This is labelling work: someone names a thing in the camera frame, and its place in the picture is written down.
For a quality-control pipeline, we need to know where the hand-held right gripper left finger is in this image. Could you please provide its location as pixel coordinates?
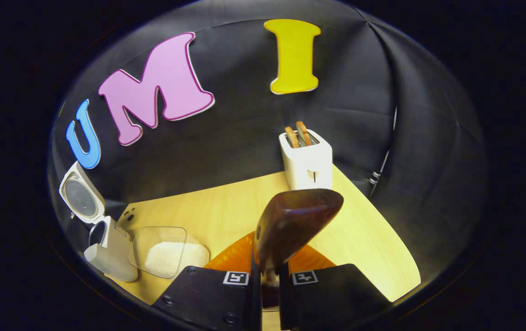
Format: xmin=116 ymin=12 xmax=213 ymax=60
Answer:
xmin=153 ymin=231 xmax=263 ymax=331

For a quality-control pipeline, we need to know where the white toaster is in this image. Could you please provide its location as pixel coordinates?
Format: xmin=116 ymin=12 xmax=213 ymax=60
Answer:
xmin=279 ymin=129 xmax=333 ymax=191

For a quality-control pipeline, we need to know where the white rice cooker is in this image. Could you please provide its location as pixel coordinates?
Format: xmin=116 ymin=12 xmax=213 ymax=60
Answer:
xmin=59 ymin=161 xmax=138 ymax=283

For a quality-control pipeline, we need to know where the thin power cable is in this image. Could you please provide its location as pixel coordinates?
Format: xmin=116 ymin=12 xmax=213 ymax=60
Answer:
xmin=369 ymin=108 xmax=398 ymax=198

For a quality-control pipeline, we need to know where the white rice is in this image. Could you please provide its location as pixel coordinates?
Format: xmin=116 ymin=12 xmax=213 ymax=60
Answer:
xmin=145 ymin=242 xmax=209 ymax=278

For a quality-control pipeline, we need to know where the brown wooden spoon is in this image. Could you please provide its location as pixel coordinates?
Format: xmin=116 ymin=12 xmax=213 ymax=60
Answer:
xmin=254 ymin=188 xmax=344 ymax=308

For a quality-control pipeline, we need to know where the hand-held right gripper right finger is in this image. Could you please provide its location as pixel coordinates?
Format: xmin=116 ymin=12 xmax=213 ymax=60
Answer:
xmin=279 ymin=244 xmax=392 ymax=331

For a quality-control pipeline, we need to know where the clear plastic container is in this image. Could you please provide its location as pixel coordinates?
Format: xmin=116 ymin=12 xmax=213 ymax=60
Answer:
xmin=128 ymin=226 xmax=211 ymax=280

